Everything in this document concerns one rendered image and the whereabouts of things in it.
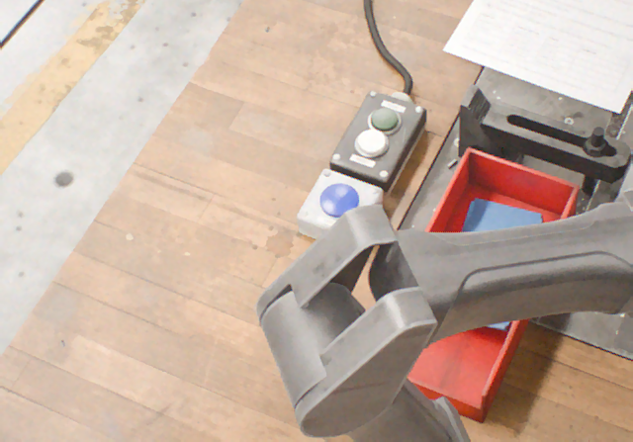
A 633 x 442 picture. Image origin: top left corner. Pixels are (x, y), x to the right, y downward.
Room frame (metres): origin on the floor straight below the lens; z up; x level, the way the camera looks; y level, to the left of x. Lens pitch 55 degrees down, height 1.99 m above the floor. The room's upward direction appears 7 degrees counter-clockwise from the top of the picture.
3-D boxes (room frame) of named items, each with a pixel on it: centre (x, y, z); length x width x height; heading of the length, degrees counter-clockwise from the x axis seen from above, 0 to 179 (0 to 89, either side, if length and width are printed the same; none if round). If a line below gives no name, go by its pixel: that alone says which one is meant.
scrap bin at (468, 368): (0.62, -0.15, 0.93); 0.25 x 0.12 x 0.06; 148
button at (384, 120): (0.82, -0.09, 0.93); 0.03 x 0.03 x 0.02
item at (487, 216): (0.64, -0.17, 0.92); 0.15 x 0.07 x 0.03; 154
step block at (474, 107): (0.78, -0.20, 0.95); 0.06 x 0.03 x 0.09; 58
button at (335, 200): (0.73, -0.03, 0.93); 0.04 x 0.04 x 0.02
